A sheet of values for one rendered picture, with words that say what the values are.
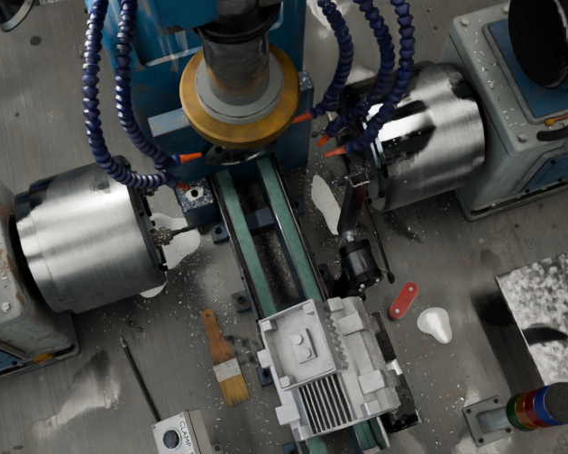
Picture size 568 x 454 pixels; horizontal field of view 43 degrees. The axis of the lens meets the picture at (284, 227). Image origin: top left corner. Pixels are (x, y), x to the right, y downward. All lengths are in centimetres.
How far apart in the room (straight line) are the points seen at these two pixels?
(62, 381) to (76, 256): 40
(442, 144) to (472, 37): 21
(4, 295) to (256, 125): 49
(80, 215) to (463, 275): 81
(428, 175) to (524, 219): 40
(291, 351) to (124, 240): 33
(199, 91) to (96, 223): 30
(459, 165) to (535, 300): 33
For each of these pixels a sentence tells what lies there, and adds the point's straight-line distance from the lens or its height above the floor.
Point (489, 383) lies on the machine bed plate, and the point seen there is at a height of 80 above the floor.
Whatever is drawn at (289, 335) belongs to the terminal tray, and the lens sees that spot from 119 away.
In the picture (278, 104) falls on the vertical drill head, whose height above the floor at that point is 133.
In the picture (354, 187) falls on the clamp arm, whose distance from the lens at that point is 112.
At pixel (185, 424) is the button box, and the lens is 122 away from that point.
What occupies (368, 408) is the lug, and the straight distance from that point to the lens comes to 119.
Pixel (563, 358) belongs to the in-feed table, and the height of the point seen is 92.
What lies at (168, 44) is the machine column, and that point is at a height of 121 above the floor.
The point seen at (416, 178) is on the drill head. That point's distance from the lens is 130.
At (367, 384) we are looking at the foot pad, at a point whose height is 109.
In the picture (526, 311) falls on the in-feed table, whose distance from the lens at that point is 148.
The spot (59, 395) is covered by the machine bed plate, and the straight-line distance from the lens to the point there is 156.
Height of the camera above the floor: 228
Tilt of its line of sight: 71 degrees down
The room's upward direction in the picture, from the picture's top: 1 degrees clockwise
